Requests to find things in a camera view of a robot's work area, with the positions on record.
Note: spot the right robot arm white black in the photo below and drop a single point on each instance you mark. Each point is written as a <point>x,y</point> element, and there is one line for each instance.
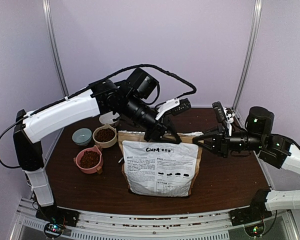
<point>276,150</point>

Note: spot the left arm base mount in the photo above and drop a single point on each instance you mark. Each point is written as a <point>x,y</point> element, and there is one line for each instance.
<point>61,216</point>

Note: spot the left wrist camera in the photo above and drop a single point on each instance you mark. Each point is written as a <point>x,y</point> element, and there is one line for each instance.
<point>173,106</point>

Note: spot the white ceramic bowl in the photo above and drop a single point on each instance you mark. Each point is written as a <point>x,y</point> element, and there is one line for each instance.
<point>110,118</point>

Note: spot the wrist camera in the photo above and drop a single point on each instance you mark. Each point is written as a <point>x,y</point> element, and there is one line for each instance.
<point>225,116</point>
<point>173,106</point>

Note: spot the front aluminium rail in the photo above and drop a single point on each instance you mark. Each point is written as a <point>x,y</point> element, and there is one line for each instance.
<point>215,225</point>

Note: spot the aluminium frame post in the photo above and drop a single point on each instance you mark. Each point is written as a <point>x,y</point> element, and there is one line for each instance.
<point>54,47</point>
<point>254,30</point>

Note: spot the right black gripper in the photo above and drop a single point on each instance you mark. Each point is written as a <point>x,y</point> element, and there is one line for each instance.
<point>220,143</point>

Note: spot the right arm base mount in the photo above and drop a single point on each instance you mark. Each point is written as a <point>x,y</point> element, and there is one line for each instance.
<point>246,215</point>

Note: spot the teal ceramic bowl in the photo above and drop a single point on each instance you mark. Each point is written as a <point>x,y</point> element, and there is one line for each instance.
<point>82,136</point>

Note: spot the right aluminium frame post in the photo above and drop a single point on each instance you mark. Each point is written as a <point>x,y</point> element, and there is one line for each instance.
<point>254,30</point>

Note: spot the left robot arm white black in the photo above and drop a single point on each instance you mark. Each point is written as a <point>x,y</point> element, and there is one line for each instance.
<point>125,97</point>

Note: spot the dog food bag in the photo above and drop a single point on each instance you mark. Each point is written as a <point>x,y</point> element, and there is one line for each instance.
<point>159,169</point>

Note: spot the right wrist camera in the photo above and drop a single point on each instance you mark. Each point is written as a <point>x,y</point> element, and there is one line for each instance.
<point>225,116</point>

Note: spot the cream pet bowl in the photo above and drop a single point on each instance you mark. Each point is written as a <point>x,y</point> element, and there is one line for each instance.
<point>105,136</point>

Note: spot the left aluminium frame post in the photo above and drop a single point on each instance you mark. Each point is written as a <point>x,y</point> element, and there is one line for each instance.
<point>54,47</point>

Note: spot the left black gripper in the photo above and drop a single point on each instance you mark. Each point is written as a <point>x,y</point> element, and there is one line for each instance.
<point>158,131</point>

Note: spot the pink pet bowl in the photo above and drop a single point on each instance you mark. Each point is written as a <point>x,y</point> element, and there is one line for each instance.
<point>90,160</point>

